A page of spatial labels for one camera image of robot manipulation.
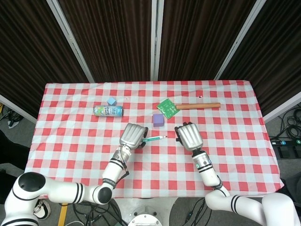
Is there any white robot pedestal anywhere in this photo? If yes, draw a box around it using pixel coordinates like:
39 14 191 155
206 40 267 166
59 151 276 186
112 197 179 226

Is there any white green marker body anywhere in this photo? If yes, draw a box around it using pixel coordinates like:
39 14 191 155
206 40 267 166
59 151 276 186
142 135 168 143

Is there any round metal flange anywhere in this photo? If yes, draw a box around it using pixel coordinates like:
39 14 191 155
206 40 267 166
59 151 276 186
128 213 163 226

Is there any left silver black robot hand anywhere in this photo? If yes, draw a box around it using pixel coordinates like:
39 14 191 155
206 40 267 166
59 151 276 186
119 122 150 151

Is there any orange brown wooden rod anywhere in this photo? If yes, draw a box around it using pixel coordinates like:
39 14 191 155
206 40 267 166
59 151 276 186
176 102 221 111

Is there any purple foam block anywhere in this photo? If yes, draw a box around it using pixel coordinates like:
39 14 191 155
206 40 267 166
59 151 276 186
152 113 165 128

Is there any white partition frame post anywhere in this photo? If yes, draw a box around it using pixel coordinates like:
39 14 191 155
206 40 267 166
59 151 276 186
150 0 165 81
214 0 268 81
46 0 95 83

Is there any black white sneaker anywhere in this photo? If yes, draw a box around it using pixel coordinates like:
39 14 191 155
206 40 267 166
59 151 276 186
32 199 51 220

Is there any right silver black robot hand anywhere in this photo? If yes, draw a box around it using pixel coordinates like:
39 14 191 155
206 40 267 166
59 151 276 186
174 121 204 151

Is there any red white checkered tablecloth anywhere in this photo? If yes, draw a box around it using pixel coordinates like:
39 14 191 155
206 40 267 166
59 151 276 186
24 80 285 199

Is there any colourful drink can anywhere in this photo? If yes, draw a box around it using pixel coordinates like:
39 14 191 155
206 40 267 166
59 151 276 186
93 105 124 117

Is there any black floor cable bundle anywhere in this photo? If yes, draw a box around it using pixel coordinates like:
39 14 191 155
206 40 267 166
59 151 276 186
183 197 210 226
70 201 129 226
269 103 301 142

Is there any dark brown ribbed partition panel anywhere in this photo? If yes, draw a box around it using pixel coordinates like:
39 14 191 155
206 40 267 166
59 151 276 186
58 0 154 82
158 0 257 82
220 0 301 116
0 0 90 119

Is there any black power strip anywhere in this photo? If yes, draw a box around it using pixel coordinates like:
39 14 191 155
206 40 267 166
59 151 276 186
269 138 301 147

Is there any yellow floor tape strip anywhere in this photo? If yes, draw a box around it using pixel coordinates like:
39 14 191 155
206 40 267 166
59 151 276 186
57 203 69 226

